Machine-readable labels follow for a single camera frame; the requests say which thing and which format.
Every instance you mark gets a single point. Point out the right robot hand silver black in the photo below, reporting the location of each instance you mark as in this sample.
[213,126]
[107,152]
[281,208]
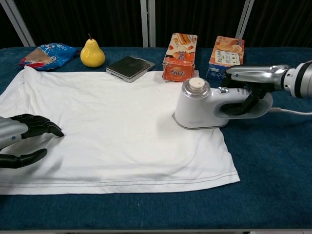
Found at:
[258,74]

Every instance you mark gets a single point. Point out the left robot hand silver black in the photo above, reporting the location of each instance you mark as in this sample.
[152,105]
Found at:
[14,131]

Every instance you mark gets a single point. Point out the white handheld scanner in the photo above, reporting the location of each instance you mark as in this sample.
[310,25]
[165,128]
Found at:
[195,107]

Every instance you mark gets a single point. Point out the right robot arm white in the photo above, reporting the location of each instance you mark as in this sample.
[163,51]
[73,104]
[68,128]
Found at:
[303,79]

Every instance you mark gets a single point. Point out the white cloth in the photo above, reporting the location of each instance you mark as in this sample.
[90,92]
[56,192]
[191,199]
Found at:
[109,136]

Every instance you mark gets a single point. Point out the blue orange cookie box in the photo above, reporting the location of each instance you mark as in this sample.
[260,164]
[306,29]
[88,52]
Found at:
[225,54]

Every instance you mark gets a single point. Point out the black pleated curtain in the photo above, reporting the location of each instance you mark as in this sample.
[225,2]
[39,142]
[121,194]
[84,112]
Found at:
[280,24]
[7,31]
[195,17]
[80,19]

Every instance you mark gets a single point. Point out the orange wafer roll box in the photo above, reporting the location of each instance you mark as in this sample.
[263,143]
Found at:
[180,58]

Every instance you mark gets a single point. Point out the blue snack bag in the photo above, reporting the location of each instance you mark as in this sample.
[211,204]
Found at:
[48,57]

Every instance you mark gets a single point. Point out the dark blue table cloth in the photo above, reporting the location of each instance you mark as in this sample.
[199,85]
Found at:
[268,170]

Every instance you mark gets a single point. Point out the yellow lemon toy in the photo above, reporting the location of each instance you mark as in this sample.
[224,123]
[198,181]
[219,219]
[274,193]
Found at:
[92,54]

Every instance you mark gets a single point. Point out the silver kitchen scale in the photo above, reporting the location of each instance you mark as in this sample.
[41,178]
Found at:
[130,67]

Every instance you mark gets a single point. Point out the grey aluminium frame post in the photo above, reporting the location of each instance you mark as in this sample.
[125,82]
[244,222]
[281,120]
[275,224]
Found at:
[18,22]
[245,18]
[147,23]

